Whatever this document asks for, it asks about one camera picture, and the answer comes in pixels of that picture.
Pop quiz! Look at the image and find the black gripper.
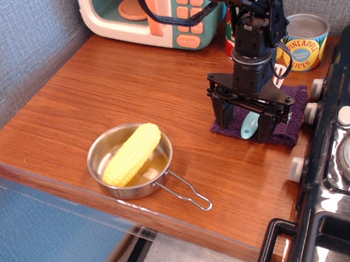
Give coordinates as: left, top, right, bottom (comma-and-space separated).
207, 50, 294, 144

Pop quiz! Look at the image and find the white spatula with teal handle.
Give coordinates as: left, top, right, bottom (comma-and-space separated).
240, 63, 286, 140

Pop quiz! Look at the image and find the white stove knob bottom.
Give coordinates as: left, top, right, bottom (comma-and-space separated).
289, 157, 305, 183

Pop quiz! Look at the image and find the white stove knob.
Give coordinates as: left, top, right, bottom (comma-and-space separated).
289, 157, 305, 183
310, 78, 324, 101
303, 102, 318, 125

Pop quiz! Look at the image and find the purple folded towel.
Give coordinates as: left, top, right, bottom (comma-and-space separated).
210, 84, 308, 147

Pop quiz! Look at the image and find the white stove knob middle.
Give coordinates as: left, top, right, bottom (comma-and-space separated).
303, 102, 318, 125

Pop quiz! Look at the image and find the white stove knob top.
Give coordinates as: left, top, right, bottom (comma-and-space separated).
310, 78, 324, 101

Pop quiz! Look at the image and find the tomato sauce can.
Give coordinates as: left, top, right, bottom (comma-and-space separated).
225, 7, 235, 59

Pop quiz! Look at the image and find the pineapple slices can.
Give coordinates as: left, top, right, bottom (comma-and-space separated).
276, 13, 330, 72

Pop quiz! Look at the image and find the small steel saucepan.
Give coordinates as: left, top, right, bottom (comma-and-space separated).
87, 123, 213, 211

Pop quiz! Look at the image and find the yellow toy corn cob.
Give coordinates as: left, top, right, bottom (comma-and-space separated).
102, 123, 161, 187

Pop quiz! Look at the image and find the black toy stove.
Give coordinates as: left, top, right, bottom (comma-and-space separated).
258, 25, 350, 262

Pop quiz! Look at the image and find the teal toy microwave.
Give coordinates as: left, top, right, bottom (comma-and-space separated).
78, 0, 226, 50

